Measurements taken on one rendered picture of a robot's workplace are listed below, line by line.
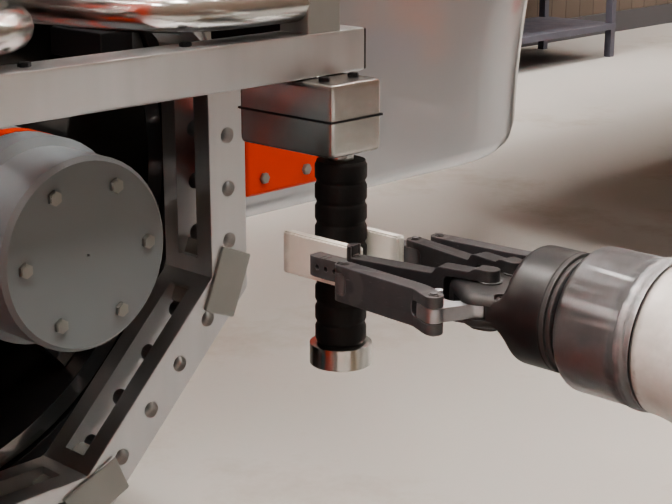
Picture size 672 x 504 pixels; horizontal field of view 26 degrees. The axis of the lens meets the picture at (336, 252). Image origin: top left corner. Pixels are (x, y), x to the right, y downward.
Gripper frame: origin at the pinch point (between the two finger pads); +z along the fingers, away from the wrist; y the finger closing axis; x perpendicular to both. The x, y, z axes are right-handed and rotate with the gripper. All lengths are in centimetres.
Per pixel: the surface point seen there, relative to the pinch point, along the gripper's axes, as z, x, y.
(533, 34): 367, -64, 524
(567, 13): 423, -67, 633
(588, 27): 364, -64, 567
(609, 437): 75, -83, 154
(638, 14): 422, -73, 707
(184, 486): 117, -83, 83
